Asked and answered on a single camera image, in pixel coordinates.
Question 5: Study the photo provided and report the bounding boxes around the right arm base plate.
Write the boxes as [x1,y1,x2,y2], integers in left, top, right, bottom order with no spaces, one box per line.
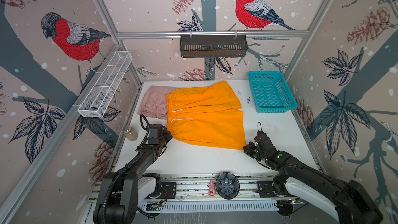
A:
[257,180,298,199]

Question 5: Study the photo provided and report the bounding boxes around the orange shorts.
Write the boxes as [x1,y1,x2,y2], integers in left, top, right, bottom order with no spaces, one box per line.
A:
[166,82,246,150]

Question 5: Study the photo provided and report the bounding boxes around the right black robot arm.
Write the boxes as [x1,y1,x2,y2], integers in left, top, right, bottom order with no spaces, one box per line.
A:
[243,131,383,224]

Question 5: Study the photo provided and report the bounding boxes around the white wire mesh basket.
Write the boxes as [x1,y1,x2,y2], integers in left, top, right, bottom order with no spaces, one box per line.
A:
[78,51,132,118]

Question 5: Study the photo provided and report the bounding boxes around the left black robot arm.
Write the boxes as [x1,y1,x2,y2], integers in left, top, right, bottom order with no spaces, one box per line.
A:
[93,114,173,224]

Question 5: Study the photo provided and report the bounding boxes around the black hanging shelf basket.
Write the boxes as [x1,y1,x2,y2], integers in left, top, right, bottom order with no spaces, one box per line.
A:
[180,35,248,58]

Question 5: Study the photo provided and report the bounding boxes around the glass jar with lid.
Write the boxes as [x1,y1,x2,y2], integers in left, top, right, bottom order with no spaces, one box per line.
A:
[122,125,138,141]

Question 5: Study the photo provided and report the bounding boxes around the small pink toy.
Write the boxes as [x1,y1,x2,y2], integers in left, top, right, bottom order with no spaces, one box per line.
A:
[208,180,217,197]

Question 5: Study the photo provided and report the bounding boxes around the pink shorts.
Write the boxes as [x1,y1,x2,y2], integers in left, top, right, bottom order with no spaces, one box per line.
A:
[137,86,177,120]

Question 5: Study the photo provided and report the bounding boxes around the teal plastic basket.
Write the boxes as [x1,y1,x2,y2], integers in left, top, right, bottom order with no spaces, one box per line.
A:
[248,71,297,114]

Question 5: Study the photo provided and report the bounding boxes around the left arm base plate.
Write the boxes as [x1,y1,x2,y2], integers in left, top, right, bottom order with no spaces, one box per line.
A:
[146,182,177,200]

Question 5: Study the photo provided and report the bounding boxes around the black round flower-shaped bowl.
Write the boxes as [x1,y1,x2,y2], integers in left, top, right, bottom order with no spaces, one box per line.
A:
[215,172,240,200]

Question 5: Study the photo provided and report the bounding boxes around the horizontal aluminium frame bar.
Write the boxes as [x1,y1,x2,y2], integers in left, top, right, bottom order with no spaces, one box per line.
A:
[117,30,309,40]

